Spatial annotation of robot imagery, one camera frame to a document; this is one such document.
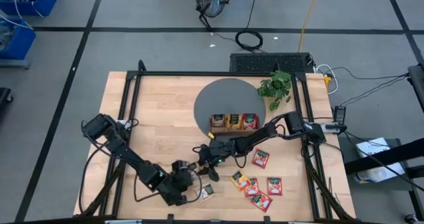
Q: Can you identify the orange tea packet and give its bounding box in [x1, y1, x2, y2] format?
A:
[230, 170, 252, 192]
[226, 113, 242, 131]

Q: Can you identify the wooden three-compartment tray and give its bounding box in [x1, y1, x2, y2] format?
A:
[209, 113, 261, 137]

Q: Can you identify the white paper bag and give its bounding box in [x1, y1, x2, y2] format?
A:
[352, 137, 407, 184]

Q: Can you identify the thin black floor cable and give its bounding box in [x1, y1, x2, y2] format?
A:
[331, 66, 410, 107]

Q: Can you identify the black coiled cable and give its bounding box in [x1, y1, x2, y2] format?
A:
[234, 0, 264, 52]

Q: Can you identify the black floor fan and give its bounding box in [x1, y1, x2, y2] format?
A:
[191, 0, 231, 31]

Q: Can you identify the red strawberry tea packet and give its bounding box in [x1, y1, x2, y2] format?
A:
[250, 190, 274, 213]
[252, 148, 271, 170]
[266, 176, 284, 197]
[242, 113, 259, 131]
[244, 177, 261, 198]

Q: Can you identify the yellow hanging cable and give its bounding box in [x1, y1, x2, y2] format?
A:
[297, 0, 322, 52]

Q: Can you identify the silver metal strip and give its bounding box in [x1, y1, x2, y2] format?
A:
[105, 219, 143, 224]

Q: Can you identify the white looped cable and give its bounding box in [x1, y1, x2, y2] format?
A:
[314, 64, 339, 95]

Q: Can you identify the brown vanilla apple tea packet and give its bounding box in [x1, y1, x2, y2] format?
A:
[195, 183, 215, 201]
[211, 113, 226, 129]

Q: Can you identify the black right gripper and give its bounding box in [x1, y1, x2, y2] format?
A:
[197, 140, 238, 182]

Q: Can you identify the blue plastic bin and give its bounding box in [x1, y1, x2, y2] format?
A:
[0, 0, 60, 18]
[0, 17, 36, 61]

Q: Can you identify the grey round mat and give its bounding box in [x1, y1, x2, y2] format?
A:
[193, 78, 266, 145]

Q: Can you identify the black metal stand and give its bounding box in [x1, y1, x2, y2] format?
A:
[344, 138, 424, 224]

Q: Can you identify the green leafy plant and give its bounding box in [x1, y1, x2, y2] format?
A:
[256, 70, 293, 111]

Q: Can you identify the black power adapter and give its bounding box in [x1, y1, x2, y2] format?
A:
[333, 105, 347, 124]

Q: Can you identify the black perforated computer case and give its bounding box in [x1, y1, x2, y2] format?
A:
[229, 52, 315, 74]

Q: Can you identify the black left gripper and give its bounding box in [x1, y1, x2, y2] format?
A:
[165, 160, 201, 207]

